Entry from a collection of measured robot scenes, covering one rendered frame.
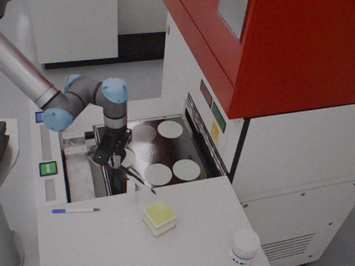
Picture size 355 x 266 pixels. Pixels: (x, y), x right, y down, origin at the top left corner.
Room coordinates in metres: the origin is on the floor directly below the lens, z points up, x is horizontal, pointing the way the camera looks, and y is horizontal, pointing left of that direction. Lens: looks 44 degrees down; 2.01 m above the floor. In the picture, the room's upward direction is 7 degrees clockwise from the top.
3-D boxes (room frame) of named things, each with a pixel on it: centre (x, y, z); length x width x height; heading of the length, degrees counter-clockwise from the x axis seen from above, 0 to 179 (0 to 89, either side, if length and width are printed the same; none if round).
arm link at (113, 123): (0.95, 0.21, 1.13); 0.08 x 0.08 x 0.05
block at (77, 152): (0.99, 0.36, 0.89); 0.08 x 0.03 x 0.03; 112
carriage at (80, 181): (0.92, 0.33, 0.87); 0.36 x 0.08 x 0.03; 22
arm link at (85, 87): (0.96, 0.31, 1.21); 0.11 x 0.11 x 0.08; 75
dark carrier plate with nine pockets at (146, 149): (1.04, 0.09, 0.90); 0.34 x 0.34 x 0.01; 22
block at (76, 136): (1.07, 0.39, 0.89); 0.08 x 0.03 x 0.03; 112
